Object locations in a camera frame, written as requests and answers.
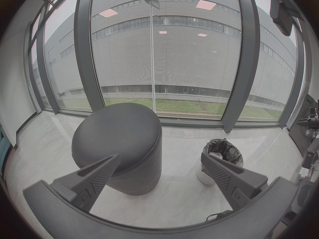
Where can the black plastic bag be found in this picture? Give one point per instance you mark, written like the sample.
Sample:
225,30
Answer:
231,153

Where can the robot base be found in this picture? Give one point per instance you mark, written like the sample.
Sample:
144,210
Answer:
302,195

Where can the white printed wrapper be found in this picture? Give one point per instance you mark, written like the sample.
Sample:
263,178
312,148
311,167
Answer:
216,155

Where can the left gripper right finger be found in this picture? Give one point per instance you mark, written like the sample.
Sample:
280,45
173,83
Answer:
239,183

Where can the white trash bin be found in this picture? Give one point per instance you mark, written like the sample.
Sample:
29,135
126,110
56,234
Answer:
205,178

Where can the dark grey round chair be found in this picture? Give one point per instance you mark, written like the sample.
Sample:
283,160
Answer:
117,133

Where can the window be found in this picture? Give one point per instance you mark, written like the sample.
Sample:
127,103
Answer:
84,58

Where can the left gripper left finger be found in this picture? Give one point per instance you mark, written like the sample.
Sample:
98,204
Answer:
94,180

